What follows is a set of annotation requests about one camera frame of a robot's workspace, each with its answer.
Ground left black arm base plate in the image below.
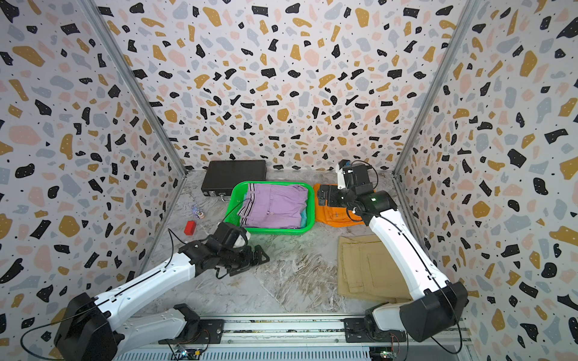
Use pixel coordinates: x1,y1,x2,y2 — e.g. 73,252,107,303
158,319,225,345

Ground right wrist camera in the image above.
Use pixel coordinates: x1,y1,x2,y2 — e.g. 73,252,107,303
337,159,371,190

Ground green plastic basket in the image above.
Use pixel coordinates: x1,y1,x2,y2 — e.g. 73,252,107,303
224,181,315,236

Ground turquoise pants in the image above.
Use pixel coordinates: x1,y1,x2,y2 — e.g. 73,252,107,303
298,188,309,229

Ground purple pants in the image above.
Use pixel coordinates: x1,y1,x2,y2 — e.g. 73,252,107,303
238,183,305,230

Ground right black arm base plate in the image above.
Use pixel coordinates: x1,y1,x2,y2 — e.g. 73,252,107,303
343,317,407,344

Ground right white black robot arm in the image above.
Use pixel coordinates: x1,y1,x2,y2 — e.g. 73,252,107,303
314,184,468,341

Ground aluminium front rail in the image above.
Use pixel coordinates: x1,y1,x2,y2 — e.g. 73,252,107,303
116,314,478,360

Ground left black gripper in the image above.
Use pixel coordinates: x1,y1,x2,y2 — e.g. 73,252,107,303
218,241,271,273

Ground beige pants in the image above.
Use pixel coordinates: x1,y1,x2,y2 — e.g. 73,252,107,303
337,236,411,304

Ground small red block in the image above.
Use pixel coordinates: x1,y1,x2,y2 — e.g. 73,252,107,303
184,221,197,236

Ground small clear plastic object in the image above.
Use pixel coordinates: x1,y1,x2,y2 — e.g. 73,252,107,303
191,205,205,219

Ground orange pants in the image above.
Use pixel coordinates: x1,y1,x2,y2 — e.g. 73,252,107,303
313,184,364,228

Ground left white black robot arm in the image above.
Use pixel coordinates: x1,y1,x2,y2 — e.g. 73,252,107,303
54,222,269,360

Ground black flat box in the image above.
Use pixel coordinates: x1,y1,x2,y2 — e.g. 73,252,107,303
201,160,266,196

